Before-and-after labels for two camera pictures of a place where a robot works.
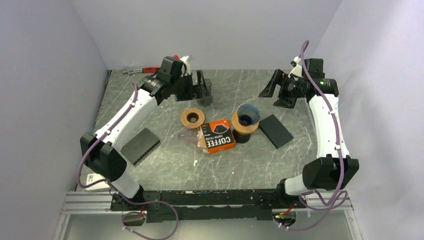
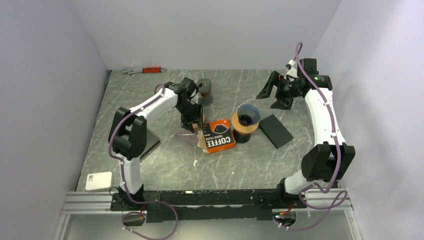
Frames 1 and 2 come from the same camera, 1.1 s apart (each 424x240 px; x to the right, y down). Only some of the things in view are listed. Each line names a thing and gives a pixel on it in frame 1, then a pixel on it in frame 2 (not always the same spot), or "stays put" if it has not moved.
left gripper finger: x=202 y=86 to x=201 y=116
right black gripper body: x=293 y=87 stays put
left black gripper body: x=183 y=85 to x=190 y=112
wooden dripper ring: x=241 y=128 stays put
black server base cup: x=241 y=138 stays put
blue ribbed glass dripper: x=248 y=115 stays put
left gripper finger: x=186 y=96 to x=188 y=126
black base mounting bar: x=205 y=205 stays put
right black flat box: x=275 y=131 stays put
